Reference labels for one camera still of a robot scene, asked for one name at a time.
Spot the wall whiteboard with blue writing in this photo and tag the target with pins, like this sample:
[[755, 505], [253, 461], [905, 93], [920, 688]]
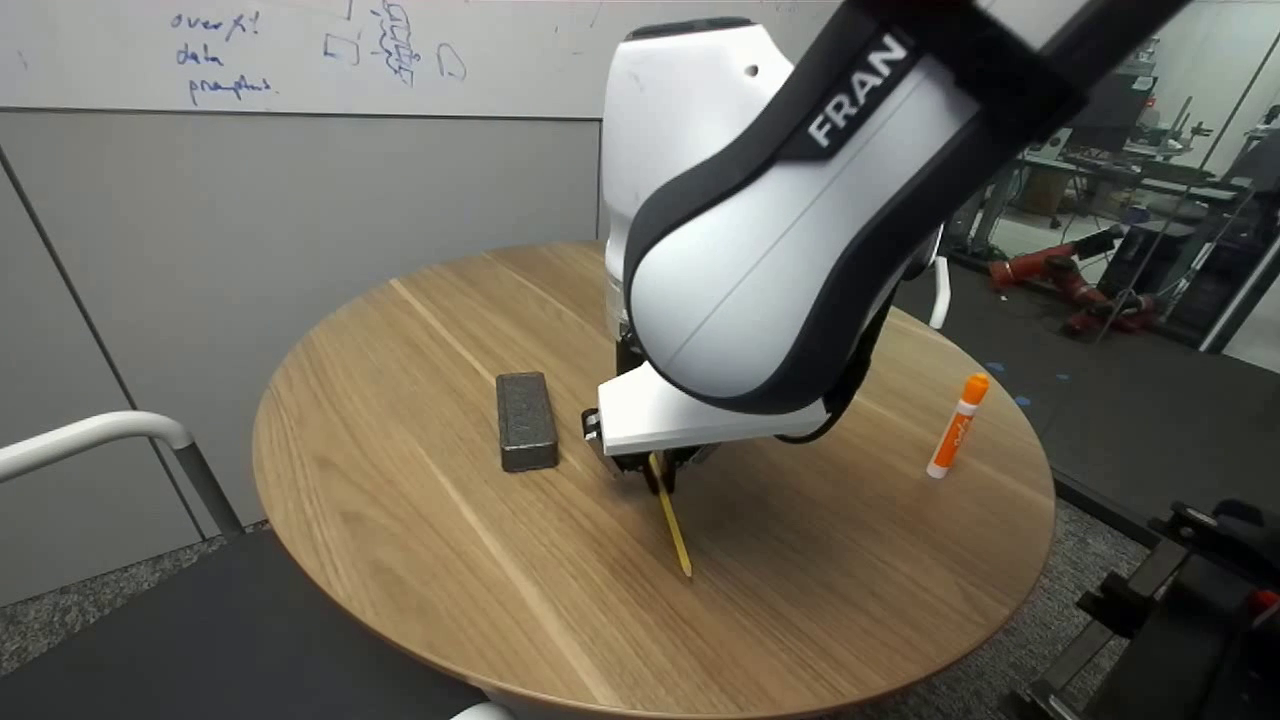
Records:
[[333, 55]]

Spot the orange and white glue stick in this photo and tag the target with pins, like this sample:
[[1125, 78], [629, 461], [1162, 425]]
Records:
[[957, 431]]

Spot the black mesh office chair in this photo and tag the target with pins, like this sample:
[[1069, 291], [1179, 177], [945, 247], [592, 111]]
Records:
[[943, 284]]

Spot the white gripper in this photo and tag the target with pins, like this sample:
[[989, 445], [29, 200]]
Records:
[[667, 423]]

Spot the red machine on floor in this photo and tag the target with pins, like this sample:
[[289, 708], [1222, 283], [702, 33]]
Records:
[[1065, 275]]

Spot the black cluttered desk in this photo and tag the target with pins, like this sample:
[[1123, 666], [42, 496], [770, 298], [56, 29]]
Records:
[[1144, 133]]

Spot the black robot mount stand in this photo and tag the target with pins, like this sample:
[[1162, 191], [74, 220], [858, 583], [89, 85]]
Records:
[[1185, 627]]

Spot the black chair with white armrest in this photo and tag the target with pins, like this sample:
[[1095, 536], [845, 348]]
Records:
[[203, 642]]

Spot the dark grey whiteboard eraser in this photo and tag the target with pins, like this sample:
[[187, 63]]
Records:
[[527, 417]]

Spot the yellow pencil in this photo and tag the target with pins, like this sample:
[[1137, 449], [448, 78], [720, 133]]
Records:
[[673, 527]]

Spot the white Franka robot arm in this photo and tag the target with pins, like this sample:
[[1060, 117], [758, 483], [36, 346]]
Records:
[[803, 200]]

